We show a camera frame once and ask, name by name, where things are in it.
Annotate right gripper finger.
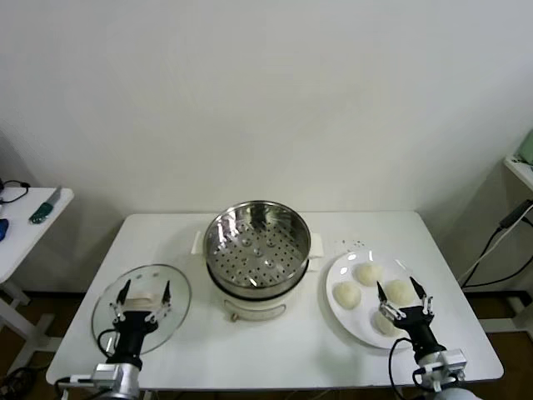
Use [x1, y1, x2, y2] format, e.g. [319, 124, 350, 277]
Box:
[376, 280, 406, 322]
[409, 276, 435, 316]

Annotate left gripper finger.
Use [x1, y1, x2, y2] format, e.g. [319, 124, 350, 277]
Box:
[108, 278, 133, 323]
[145, 279, 174, 323]

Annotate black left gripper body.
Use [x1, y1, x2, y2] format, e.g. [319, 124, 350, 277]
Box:
[106, 312, 162, 363]

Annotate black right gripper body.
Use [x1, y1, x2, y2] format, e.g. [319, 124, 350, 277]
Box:
[393, 305, 445, 358]

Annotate round glass pot lid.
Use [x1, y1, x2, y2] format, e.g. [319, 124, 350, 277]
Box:
[90, 263, 192, 357]

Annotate white steamed baozi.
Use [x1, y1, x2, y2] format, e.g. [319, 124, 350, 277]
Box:
[371, 307, 407, 337]
[381, 279, 416, 304]
[334, 281, 362, 310]
[354, 262, 384, 288]

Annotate perforated steel steamer basket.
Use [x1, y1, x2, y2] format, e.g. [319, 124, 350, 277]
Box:
[190, 200, 326, 298]

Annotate large white plate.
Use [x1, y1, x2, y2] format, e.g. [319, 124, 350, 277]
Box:
[325, 250, 432, 350]

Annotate white electric cooker pot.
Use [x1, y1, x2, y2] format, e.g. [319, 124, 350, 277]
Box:
[206, 257, 320, 323]

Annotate small white side table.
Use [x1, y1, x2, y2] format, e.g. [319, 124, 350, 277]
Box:
[0, 187, 75, 347]

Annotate black power adapter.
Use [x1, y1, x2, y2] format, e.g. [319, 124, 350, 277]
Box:
[498, 198, 533, 229]

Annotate pale green appliance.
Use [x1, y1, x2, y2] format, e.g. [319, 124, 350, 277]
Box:
[514, 127, 533, 164]

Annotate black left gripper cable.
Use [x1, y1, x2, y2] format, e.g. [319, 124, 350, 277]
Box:
[97, 327, 118, 356]

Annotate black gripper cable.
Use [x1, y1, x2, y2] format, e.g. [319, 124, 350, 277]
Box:
[389, 337, 417, 400]
[97, 327, 118, 356]

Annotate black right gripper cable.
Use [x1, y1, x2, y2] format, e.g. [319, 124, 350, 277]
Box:
[389, 337, 417, 400]

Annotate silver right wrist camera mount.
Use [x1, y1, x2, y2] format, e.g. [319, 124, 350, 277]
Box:
[432, 348, 468, 381]

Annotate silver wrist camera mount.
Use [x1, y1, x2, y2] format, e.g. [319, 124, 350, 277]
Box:
[432, 348, 468, 381]
[56, 361, 145, 387]

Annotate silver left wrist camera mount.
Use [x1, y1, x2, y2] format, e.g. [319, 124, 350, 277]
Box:
[56, 361, 145, 387]

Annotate black wall cable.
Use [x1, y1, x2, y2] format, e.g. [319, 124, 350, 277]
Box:
[460, 227, 533, 291]

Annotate white wall cable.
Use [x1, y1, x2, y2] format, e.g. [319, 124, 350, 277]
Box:
[457, 216, 528, 281]

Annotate green handled knife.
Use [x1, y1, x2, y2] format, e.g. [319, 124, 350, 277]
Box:
[27, 186, 62, 225]

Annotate tangled black floor cables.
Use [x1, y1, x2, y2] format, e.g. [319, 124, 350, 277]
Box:
[0, 366, 38, 400]

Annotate black cable on side table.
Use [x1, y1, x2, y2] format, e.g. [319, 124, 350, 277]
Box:
[0, 179, 30, 205]

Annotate white shelf frame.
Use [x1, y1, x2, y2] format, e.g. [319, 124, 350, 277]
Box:
[501, 153, 533, 334]

